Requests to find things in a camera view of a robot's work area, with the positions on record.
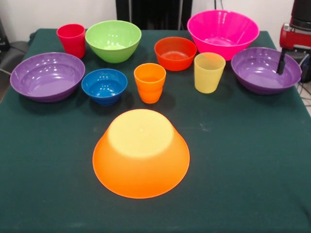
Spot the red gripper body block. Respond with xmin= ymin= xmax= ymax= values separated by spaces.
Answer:
xmin=279 ymin=23 xmax=311 ymax=52

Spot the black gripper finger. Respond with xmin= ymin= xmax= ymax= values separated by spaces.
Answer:
xmin=276 ymin=49 xmax=288 ymax=75

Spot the purple plastic bowl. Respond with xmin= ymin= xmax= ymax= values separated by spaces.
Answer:
xmin=231 ymin=47 xmax=302 ymax=95
xmin=9 ymin=52 xmax=86 ymax=103

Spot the orange plastic cup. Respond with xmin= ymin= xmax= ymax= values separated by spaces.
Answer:
xmin=133 ymin=63 xmax=167 ymax=104

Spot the large yellow-orange plastic bowl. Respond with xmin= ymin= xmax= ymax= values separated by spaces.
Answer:
xmin=92 ymin=109 xmax=191 ymax=200

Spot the blue plastic bowl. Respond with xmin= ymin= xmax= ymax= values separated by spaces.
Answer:
xmin=81 ymin=68 xmax=128 ymax=107

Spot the black floor stand base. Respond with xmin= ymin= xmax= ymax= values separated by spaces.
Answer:
xmin=288 ymin=50 xmax=311 ymax=72
xmin=0 ymin=40 xmax=32 ymax=73

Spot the large pink plastic bowl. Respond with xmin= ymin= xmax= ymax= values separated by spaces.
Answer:
xmin=187 ymin=10 xmax=260 ymax=62

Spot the yellow plastic cup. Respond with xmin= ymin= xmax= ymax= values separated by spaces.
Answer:
xmin=193 ymin=52 xmax=226 ymax=94

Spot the dark green table cloth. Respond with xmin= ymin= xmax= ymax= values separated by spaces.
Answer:
xmin=0 ymin=28 xmax=311 ymax=233

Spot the red-orange plastic bowl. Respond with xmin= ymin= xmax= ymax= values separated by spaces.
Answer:
xmin=154 ymin=36 xmax=198 ymax=72

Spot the green plastic bowl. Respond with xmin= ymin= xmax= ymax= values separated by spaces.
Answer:
xmin=85 ymin=20 xmax=142 ymax=64

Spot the red plastic cup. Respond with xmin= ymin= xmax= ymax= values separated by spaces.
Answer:
xmin=56 ymin=23 xmax=86 ymax=59

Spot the floor cable bundle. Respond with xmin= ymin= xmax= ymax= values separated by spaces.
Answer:
xmin=296 ymin=62 xmax=311 ymax=105

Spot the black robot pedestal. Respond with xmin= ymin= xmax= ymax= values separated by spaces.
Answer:
xmin=116 ymin=0 xmax=194 ymax=31

